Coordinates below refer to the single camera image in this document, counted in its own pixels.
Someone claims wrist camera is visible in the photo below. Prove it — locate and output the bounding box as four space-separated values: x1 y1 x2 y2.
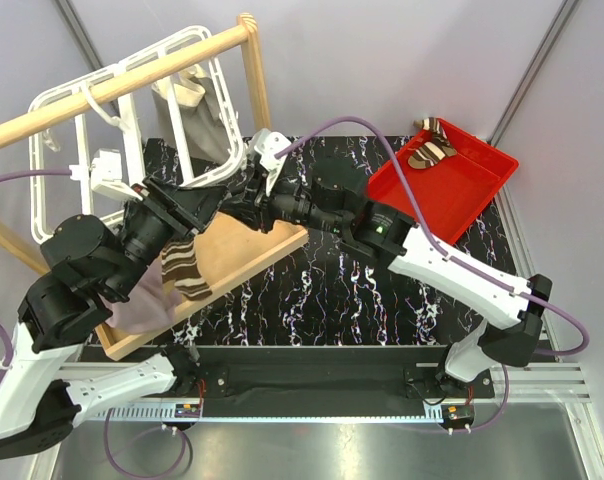
247 128 292 195
70 149 139 205

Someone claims red plastic tray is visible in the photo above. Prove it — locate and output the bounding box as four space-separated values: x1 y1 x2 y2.
396 119 519 244

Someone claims white plastic sock hanger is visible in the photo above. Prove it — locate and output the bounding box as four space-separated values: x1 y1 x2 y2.
29 26 246 214

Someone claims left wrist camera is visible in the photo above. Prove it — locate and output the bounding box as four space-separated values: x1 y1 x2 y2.
70 149 139 205

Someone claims aluminium rail frame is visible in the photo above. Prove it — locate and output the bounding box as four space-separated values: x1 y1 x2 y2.
31 149 604 480

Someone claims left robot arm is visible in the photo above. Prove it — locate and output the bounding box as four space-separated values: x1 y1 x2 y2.
0 176 229 460

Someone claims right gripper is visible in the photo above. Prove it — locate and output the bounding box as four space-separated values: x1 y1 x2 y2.
220 167 346 236

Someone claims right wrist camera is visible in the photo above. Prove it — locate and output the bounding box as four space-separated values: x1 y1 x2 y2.
247 128 292 195

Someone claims purple cable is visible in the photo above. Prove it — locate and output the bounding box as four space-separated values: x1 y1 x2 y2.
0 168 76 401
276 116 591 434

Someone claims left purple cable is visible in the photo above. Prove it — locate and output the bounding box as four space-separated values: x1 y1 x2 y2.
0 168 76 401

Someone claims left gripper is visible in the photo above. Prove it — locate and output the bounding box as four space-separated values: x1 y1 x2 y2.
110 172 232 297

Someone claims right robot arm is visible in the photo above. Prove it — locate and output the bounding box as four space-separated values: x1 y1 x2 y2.
221 162 552 398

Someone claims brown striped sock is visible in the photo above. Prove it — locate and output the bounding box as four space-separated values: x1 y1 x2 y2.
408 117 457 170
161 238 212 301

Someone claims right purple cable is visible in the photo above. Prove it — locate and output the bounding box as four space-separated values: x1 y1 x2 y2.
276 116 591 434

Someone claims lilac sock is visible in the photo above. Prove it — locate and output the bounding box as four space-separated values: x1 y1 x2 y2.
104 258 182 334

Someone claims grey beige hanging sock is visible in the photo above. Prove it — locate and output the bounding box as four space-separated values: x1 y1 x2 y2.
173 64 230 165

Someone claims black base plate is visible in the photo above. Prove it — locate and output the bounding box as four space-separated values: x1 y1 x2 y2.
146 344 493 419

